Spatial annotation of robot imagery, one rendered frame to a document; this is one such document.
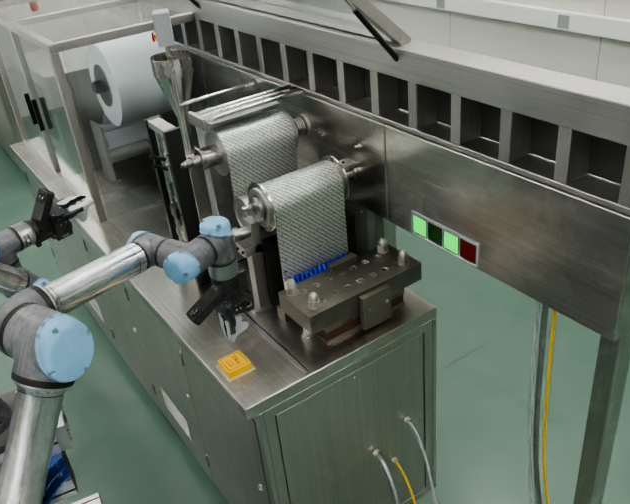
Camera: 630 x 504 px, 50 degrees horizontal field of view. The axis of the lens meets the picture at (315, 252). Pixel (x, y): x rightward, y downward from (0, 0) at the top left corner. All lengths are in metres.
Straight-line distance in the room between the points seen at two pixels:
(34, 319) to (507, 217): 1.04
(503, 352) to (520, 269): 1.66
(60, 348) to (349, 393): 0.92
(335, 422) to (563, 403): 1.34
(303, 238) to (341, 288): 0.18
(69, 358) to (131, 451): 1.73
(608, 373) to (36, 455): 1.34
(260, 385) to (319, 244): 0.46
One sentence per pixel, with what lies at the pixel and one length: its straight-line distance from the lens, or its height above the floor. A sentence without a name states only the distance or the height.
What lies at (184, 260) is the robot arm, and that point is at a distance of 1.56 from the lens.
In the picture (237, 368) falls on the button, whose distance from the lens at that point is 1.85.
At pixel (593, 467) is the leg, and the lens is 2.11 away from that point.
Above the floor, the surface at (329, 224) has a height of 1.15.
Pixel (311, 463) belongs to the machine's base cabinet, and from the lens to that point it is 2.04.
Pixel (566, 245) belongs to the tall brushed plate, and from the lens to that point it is 1.54.
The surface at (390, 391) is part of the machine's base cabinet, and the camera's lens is 2.09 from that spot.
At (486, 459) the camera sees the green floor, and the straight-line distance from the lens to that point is 2.82.
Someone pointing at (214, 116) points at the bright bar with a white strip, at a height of 1.45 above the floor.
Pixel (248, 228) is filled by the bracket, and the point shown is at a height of 1.19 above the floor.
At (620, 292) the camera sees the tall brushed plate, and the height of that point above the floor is 1.27.
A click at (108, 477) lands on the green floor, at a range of 2.99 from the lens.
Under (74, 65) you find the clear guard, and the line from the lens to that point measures 2.63.
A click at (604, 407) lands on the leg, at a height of 0.79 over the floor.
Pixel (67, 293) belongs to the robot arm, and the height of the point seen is 1.34.
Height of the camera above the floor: 2.11
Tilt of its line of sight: 31 degrees down
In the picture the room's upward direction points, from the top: 6 degrees counter-clockwise
